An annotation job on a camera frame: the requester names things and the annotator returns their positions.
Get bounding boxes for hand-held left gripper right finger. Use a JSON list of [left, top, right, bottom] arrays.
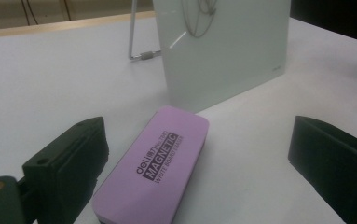
[[287, 115, 357, 224]]

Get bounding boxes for metal whiteboard stand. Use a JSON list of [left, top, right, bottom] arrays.
[[128, 0, 162, 62]]

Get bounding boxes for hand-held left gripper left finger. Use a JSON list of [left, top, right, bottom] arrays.
[[21, 116, 110, 224]]

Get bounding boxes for purple whiteboard eraser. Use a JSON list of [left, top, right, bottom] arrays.
[[91, 105, 211, 224]]

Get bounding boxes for white glass whiteboard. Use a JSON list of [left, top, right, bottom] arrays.
[[152, 0, 292, 114]]

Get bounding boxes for black wall cable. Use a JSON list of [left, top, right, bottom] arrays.
[[21, 0, 39, 26], [62, 0, 73, 21]]

